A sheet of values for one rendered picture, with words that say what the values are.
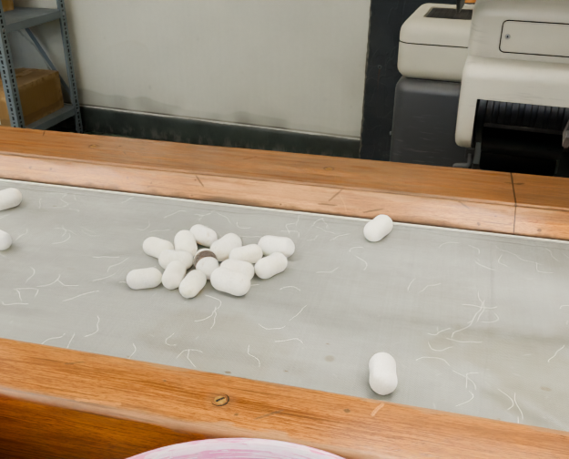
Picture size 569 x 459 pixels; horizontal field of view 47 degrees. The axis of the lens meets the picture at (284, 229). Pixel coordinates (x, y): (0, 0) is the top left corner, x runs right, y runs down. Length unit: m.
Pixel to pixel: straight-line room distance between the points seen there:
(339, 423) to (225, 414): 0.07
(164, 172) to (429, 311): 0.36
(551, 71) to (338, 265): 0.62
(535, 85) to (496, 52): 0.09
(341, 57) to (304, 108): 0.27
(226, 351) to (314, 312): 0.09
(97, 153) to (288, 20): 1.96
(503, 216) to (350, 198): 0.16
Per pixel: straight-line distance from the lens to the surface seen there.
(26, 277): 0.65
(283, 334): 0.54
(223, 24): 2.84
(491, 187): 0.76
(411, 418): 0.44
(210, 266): 0.60
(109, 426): 0.46
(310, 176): 0.76
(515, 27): 1.16
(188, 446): 0.41
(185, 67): 2.97
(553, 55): 1.17
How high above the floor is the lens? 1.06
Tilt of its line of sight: 28 degrees down
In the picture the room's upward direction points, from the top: straight up
